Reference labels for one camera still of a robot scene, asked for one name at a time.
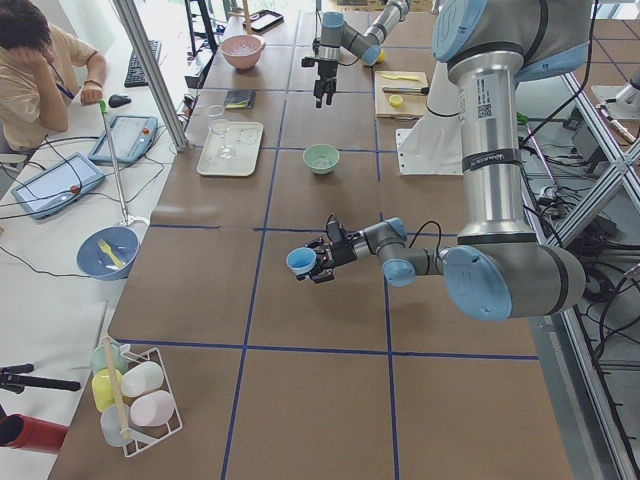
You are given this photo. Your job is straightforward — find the clear wine glass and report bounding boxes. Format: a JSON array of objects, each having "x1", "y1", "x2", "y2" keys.
[{"x1": 207, "y1": 105, "x2": 234, "y2": 159}]

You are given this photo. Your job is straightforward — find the white cup on rack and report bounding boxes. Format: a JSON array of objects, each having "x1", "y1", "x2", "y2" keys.
[{"x1": 121, "y1": 361, "x2": 164, "y2": 398}]

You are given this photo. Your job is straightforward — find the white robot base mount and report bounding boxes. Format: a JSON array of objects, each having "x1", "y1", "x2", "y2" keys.
[{"x1": 396, "y1": 61, "x2": 462, "y2": 175}]

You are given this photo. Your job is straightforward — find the yellow cup on rack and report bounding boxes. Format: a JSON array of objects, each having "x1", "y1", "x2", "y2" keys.
[{"x1": 91, "y1": 368, "x2": 115, "y2": 413}]

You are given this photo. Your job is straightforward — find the pink cup on rack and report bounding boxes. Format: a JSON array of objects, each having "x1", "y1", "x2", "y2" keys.
[{"x1": 130, "y1": 390, "x2": 176, "y2": 427}]

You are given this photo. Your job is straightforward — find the pink bowl with ice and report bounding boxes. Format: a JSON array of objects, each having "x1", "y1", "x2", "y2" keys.
[{"x1": 220, "y1": 35, "x2": 266, "y2": 70}]

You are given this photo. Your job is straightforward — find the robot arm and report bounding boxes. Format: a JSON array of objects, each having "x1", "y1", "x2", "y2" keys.
[
  {"x1": 301, "y1": 0, "x2": 412, "y2": 108},
  {"x1": 286, "y1": 1, "x2": 591, "y2": 321}
]

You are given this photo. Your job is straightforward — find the yellow plastic knife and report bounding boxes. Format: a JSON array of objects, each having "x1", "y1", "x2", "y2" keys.
[{"x1": 381, "y1": 74, "x2": 422, "y2": 82}]

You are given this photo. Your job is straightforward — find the lemon half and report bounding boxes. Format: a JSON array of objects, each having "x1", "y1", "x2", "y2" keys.
[{"x1": 388, "y1": 94, "x2": 404, "y2": 108}]

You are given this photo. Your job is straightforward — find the ice cubes in green bowl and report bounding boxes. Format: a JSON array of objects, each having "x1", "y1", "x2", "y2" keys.
[{"x1": 313, "y1": 155, "x2": 335, "y2": 171}]

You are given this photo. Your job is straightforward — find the seated person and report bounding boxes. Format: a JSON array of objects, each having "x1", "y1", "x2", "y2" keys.
[{"x1": 1, "y1": 1, "x2": 107, "y2": 153}]

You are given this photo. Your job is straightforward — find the white wire cup rack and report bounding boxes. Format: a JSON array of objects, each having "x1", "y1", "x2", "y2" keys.
[{"x1": 94, "y1": 336, "x2": 183, "y2": 458}]

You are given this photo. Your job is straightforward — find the wooden cutting board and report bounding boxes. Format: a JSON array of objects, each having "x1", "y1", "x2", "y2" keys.
[{"x1": 374, "y1": 71, "x2": 429, "y2": 119}]

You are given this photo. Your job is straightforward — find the light blue plastic cup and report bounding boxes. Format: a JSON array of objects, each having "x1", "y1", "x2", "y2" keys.
[{"x1": 285, "y1": 247, "x2": 317, "y2": 276}]

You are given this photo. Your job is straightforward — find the grey folded cloth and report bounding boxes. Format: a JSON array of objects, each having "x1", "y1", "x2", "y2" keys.
[{"x1": 224, "y1": 89, "x2": 256, "y2": 110}]

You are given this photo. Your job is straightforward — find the green bowl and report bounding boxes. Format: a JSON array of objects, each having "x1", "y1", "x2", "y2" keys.
[{"x1": 303, "y1": 144, "x2": 340, "y2": 175}]

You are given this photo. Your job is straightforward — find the blue bowl with fork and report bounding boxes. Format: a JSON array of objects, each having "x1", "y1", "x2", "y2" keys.
[{"x1": 76, "y1": 226, "x2": 140, "y2": 281}]

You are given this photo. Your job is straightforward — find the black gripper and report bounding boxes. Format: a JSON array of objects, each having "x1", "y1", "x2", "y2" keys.
[
  {"x1": 294, "y1": 215, "x2": 368, "y2": 284},
  {"x1": 314, "y1": 59, "x2": 338, "y2": 108}
]

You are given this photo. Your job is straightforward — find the green cup on rack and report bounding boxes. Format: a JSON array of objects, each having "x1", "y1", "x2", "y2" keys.
[{"x1": 91, "y1": 339, "x2": 129, "y2": 376}]

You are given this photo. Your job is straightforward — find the cream bear tray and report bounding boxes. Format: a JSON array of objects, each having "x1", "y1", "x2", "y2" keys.
[{"x1": 196, "y1": 120, "x2": 264, "y2": 177}]

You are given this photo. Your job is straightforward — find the blue teach pendant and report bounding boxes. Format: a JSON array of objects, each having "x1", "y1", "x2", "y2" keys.
[
  {"x1": 88, "y1": 115, "x2": 159, "y2": 165},
  {"x1": 11, "y1": 152, "x2": 105, "y2": 220}
]

